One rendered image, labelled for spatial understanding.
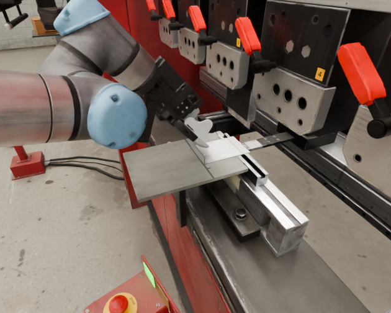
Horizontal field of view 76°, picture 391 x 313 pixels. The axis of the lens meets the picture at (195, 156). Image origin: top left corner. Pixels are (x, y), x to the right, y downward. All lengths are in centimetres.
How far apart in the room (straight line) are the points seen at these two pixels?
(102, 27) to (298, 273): 57
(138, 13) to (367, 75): 117
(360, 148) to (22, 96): 35
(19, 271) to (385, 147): 181
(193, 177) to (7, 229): 172
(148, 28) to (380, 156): 120
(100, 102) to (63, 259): 155
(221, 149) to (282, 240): 26
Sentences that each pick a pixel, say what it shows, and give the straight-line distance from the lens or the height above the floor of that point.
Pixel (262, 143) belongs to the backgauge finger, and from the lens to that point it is 69.
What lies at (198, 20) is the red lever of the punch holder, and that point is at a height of 129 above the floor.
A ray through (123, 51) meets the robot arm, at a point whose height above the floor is 127.
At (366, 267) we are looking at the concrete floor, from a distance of 187.
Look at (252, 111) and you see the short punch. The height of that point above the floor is 113.
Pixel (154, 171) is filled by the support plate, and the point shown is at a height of 100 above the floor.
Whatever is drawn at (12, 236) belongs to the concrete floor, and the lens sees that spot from 207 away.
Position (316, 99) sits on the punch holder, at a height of 124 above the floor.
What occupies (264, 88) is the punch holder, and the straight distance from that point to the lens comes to 45.
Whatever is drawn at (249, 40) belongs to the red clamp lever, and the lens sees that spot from 43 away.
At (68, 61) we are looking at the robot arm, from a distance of 43.
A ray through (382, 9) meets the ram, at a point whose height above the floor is 134.
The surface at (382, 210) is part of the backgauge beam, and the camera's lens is 71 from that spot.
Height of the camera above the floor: 137
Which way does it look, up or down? 36 degrees down
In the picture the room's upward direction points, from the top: straight up
